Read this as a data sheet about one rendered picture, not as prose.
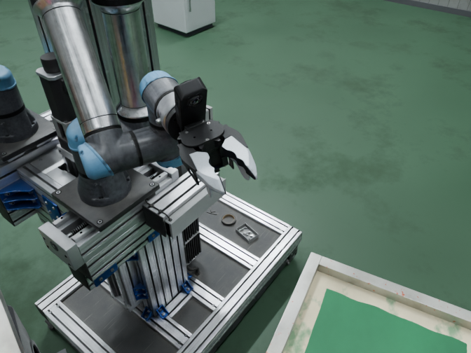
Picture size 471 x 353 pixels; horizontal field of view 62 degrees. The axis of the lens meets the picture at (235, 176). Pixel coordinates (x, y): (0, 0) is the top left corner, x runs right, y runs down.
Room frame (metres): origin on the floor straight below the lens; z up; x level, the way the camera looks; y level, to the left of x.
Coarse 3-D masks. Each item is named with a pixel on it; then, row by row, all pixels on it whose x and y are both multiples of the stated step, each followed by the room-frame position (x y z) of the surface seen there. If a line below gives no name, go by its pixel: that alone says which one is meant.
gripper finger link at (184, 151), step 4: (180, 144) 0.50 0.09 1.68; (180, 148) 0.49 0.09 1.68; (184, 148) 0.49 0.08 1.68; (188, 148) 0.49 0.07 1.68; (192, 148) 0.49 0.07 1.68; (196, 148) 0.50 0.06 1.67; (180, 152) 0.49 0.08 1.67; (184, 152) 0.49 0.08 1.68; (188, 152) 0.48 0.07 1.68; (192, 152) 0.48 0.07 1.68; (180, 156) 0.48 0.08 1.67; (184, 156) 0.48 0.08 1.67; (188, 156) 0.47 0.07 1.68; (184, 160) 0.47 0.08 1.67; (188, 160) 0.47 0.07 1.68; (192, 160) 0.46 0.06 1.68; (184, 164) 0.47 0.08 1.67; (188, 164) 0.46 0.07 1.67; (192, 164) 0.46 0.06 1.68; (192, 168) 0.45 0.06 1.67
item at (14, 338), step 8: (0, 296) 0.42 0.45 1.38; (0, 304) 0.41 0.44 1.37; (0, 312) 0.40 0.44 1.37; (8, 312) 0.41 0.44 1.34; (0, 320) 0.38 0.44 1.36; (8, 320) 0.39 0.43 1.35; (0, 328) 0.37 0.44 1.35; (8, 328) 0.37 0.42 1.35; (0, 336) 0.36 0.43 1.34; (8, 336) 0.36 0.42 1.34; (16, 336) 0.37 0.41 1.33; (0, 344) 0.35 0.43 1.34; (8, 344) 0.35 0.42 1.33; (16, 344) 0.35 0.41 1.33; (0, 352) 0.34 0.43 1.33; (8, 352) 0.34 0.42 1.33; (16, 352) 0.34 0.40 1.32; (24, 352) 0.35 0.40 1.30
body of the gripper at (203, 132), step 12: (168, 120) 0.58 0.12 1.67; (204, 120) 0.55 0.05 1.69; (168, 132) 0.58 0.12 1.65; (180, 132) 0.53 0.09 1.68; (192, 132) 0.53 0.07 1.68; (204, 132) 0.52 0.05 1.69; (216, 132) 0.52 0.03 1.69; (192, 144) 0.50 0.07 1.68; (204, 144) 0.50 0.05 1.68; (216, 144) 0.51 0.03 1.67; (216, 156) 0.51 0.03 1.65; (216, 168) 0.51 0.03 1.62
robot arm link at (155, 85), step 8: (152, 72) 0.72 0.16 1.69; (160, 72) 0.72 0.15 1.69; (144, 80) 0.71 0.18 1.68; (152, 80) 0.69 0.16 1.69; (160, 80) 0.69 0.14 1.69; (168, 80) 0.69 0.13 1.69; (176, 80) 0.72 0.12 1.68; (144, 88) 0.69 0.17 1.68; (152, 88) 0.67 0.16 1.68; (160, 88) 0.66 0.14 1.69; (168, 88) 0.66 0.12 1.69; (144, 96) 0.68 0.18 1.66; (152, 96) 0.66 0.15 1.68; (160, 96) 0.64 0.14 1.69; (152, 104) 0.64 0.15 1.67; (152, 112) 0.65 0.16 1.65; (152, 120) 0.66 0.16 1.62
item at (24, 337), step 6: (12, 312) 0.64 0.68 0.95; (18, 318) 0.65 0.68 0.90; (18, 324) 0.61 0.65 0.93; (18, 330) 0.59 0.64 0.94; (24, 330) 0.64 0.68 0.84; (24, 336) 0.60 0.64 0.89; (24, 342) 0.56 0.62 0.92; (30, 342) 0.61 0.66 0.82; (24, 348) 0.54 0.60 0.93; (30, 348) 0.58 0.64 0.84; (36, 348) 0.63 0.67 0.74
